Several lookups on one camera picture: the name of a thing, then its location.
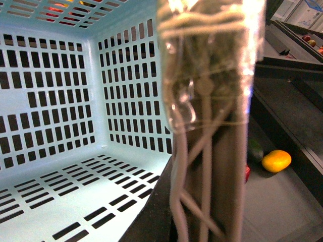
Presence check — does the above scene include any green cucumber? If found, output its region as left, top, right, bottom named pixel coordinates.
left=247, top=139, right=264, bottom=163

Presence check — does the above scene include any light blue plastic basket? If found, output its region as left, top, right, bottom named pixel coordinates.
left=1, top=1, right=172, bottom=241

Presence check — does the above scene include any red apple near gripper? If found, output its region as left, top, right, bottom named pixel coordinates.
left=245, top=165, right=251, bottom=183

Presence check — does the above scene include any yellow mango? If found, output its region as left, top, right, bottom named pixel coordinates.
left=261, top=150, right=292, bottom=173

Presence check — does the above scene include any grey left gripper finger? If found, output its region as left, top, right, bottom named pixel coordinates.
left=121, top=1, right=266, bottom=241

